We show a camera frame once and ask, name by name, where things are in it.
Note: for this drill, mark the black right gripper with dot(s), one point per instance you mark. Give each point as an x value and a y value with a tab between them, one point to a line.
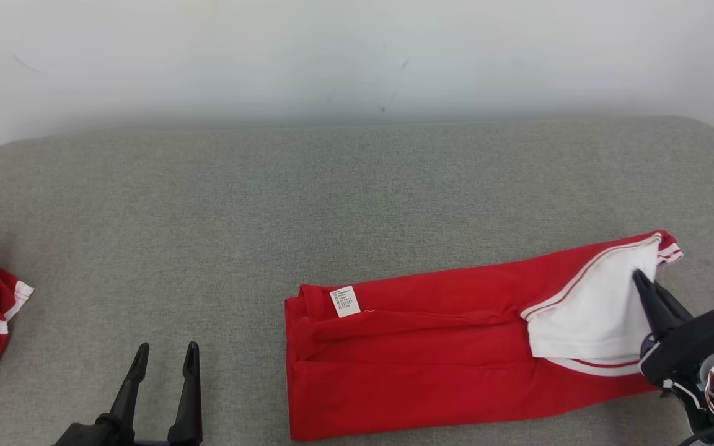
691	347

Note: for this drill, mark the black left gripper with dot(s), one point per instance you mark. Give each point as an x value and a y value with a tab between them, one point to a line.
96	437

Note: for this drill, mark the red white basketball jersey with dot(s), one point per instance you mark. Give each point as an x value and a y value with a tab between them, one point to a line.
425	371

